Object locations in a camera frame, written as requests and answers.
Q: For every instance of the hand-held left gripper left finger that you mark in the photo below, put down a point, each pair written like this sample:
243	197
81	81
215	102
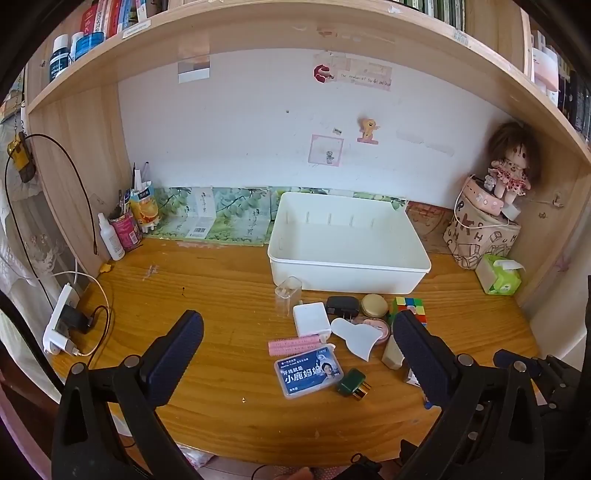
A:
175	355

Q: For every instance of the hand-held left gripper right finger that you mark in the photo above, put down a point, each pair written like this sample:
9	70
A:
415	355

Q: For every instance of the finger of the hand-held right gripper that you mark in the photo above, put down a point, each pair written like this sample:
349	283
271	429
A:
510	359

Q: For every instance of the beige case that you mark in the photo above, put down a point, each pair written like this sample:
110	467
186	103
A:
392	353

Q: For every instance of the pink correction tape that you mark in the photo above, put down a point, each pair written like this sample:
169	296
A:
381	328

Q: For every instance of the multicoloured puzzle cube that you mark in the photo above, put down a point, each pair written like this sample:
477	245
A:
411	307

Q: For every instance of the white plastic scraper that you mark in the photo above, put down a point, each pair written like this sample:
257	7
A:
355	339

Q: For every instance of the blue label floss box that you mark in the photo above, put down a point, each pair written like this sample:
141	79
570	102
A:
308	373

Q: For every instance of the white charger cube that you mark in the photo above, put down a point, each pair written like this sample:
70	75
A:
311	318

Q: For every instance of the clear plastic box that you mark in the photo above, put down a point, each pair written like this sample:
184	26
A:
287	295

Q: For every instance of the white plastic storage bin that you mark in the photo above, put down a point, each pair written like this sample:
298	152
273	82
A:
346	240

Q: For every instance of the gold round compact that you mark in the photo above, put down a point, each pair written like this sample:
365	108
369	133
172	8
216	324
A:
375	304

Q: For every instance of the green tissue pack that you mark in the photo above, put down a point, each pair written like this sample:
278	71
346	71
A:
501	277

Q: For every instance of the black power adapter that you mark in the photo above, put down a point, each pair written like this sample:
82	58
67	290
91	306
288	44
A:
341	305

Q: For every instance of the black plug charger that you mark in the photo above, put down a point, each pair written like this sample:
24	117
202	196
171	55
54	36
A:
76	321

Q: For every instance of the small yellow object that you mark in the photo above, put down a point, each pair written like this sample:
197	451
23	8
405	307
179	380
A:
106	267

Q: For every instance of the pink hair roller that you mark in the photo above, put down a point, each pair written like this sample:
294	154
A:
295	346

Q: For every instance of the white power strip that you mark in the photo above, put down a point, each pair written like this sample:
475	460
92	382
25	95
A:
57	323

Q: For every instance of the brown patterned paper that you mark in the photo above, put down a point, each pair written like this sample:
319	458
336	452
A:
429	226

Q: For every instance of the pink can pen holder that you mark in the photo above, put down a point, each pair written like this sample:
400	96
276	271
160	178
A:
127	233

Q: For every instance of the white spray bottle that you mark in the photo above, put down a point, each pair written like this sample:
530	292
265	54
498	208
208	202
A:
111	240

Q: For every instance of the orange juice carton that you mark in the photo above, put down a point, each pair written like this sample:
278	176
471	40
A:
144	207

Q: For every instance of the green leaf printed paper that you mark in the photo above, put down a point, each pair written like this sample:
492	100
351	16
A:
231	212

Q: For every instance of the pink round box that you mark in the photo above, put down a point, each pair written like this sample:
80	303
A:
482	194

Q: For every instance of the brown-haired doll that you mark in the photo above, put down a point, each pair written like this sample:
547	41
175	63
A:
510	157

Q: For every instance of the pink sticky note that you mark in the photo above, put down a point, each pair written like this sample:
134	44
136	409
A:
325	150

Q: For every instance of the yellow pony sticker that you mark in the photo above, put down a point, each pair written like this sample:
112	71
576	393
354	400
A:
368	129

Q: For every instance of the taped paper label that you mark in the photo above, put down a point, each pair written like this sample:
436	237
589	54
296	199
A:
364	74

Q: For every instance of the grey tape strip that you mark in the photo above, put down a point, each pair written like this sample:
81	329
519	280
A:
194	69

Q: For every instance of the red sticker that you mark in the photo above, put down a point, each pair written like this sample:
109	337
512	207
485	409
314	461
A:
322	74

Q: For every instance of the dark bottle with white cap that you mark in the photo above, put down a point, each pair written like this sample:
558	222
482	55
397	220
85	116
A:
59	60

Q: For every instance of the blue labelled bottle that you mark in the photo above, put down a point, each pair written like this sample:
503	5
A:
85	46

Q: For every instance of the row of books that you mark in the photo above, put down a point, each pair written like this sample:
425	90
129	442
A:
115	16

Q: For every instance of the wooden bookshelf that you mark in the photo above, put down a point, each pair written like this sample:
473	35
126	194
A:
286	27

